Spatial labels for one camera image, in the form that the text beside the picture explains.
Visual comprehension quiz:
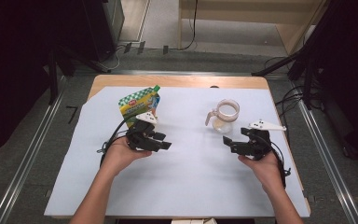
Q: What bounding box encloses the light wooden shelf unit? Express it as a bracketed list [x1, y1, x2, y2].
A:
[177, 0, 327, 55]

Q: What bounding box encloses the yellow green refill pouch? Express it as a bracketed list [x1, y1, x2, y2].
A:
[117, 84, 161, 129]

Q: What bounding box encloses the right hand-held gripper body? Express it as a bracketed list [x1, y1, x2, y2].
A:
[236, 119, 287, 161]

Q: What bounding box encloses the silver metal floor rail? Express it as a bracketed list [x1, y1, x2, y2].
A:
[0, 77, 68, 224]
[74, 68, 293, 77]
[292, 80, 358, 224]

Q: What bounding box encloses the white paper table sheet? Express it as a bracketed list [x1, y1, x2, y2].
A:
[43, 86, 311, 218]

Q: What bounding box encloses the left hand-held gripper cable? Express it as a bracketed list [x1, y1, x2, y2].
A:
[97, 116, 138, 169]

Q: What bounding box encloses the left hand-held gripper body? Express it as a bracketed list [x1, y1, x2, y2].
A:
[125, 111, 159, 153]

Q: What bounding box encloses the clear jar with beige collar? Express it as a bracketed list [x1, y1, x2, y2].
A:
[204, 98, 241, 134]

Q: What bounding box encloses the person's right hand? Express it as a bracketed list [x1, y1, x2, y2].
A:
[237, 150, 285, 194]

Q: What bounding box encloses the right hand-held gripper cable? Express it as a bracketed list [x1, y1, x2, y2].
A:
[260, 133, 292, 189]

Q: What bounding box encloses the white floor cable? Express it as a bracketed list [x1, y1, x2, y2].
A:
[103, 46, 122, 71]

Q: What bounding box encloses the dark curtain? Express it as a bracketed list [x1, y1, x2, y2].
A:
[310, 0, 358, 162]
[0, 0, 88, 161]

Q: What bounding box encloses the black cabinet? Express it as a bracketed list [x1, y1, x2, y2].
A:
[83, 0, 125, 62]

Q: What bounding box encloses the black metal stand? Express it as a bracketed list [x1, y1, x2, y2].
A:
[251, 0, 339, 110]
[45, 43, 110, 105]

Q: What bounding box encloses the bundle of black floor cables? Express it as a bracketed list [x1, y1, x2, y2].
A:
[274, 85, 307, 138]

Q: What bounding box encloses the thin black hanging cable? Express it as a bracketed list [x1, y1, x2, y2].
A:
[180, 0, 199, 51]

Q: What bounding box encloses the hand-held gripper cable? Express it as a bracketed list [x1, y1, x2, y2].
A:
[97, 116, 138, 169]
[260, 133, 292, 189]

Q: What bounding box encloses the person's left hand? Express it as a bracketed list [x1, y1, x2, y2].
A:
[101, 135, 153, 178]

